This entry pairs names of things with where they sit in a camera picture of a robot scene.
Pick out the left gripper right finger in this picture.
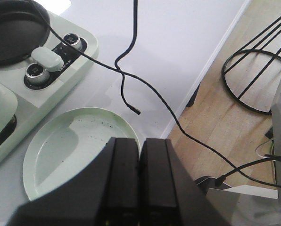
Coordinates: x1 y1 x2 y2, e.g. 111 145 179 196
140 138 229 226

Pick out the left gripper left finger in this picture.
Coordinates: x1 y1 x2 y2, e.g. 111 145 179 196
7 137 139 226

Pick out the mint green breakfast maker base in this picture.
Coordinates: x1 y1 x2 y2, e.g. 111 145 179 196
0 12 98 162

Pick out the mint green round plate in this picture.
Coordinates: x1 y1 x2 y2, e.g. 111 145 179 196
23 107 139 201

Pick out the left silver control knob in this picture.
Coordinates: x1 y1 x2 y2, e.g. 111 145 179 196
25 63 50 85

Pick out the silver control knob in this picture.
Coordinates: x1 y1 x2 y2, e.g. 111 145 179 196
25 63 50 85
63 33 83 50

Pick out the right silver control knob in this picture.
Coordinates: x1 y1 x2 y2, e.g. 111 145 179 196
63 33 83 50

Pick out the black round frying pan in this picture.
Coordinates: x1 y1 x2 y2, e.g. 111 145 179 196
0 0 50 66

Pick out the black cable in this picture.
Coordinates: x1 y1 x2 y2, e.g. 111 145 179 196
114 0 141 115
28 0 281 189

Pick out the mint green pan handle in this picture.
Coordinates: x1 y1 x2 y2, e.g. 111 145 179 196
31 47 64 72

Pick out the black wire stool frame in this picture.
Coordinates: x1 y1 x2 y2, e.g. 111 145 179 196
222 0 281 115

